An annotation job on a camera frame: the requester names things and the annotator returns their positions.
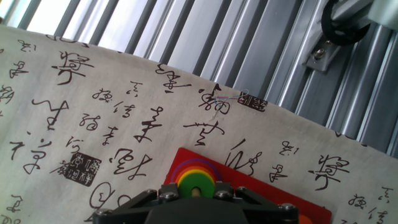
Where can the yellow Hanoi disc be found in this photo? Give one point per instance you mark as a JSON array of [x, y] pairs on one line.
[[196, 171]]

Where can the large orange Hanoi disc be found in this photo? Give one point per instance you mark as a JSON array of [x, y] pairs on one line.
[[196, 167]]

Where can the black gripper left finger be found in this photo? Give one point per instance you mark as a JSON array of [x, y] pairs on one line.
[[140, 202]]

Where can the red Hanoi base with pegs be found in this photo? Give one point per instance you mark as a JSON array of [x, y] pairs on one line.
[[248, 183]]

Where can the metal clamp bracket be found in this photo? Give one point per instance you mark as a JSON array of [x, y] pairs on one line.
[[325, 25]]

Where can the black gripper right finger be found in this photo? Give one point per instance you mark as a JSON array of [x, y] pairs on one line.
[[255, 202]]

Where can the small orange Hanoi disc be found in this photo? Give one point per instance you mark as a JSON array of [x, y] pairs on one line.
[[306, 220]]

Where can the green Hanoi disc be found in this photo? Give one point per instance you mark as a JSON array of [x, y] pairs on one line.
[[196, 180]]

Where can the cream calligraphy print tablecloth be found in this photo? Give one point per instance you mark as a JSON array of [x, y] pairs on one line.
[[77, 109]]

